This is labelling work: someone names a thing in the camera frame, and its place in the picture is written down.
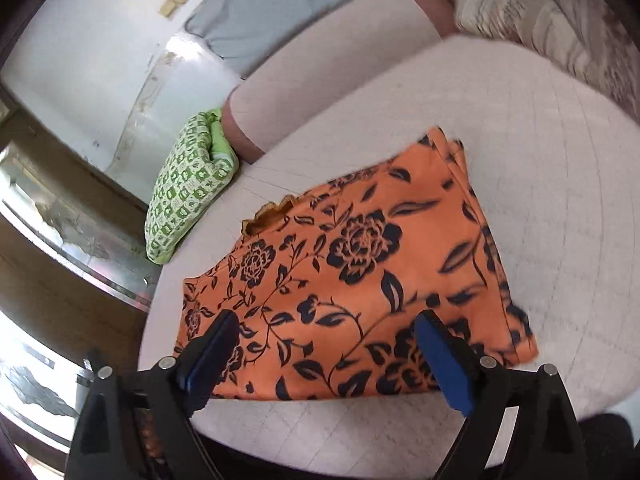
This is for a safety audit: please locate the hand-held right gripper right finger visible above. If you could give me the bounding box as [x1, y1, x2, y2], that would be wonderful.
[413, 309, 588, 480]

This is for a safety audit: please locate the green checked pillow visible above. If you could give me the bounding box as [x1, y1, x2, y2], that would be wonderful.
[144, 108, 240, 266]

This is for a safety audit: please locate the orange floral sweater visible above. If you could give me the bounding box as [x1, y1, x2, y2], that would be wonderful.
[174, 126, 540, 402]

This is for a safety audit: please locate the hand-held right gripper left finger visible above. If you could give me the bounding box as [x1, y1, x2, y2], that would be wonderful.
[64, 309, 241, 480]

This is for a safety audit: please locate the pink bolster cushion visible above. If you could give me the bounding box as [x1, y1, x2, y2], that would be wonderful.
[221, 0, 458, 165]

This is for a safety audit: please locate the grey pillow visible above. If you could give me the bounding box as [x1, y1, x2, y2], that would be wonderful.
[184, 0, 408, 80]

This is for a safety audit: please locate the wooden glass door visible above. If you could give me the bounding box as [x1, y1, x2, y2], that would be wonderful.
[0, 85, 166, 471]

